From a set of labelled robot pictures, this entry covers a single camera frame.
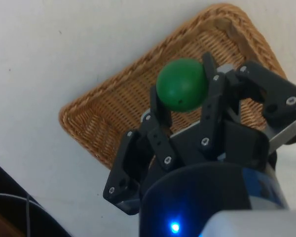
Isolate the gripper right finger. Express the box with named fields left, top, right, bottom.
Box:
left=199, top=52, right=296, bottom=154

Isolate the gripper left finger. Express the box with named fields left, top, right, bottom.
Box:
left=103, top=86, right=178, bottom=215

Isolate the green ball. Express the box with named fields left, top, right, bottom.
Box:
left=155, top=58, right=209, bottom=113

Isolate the wicker basket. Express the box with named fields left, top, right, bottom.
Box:
left=59, top=2, right=287, bottom=171

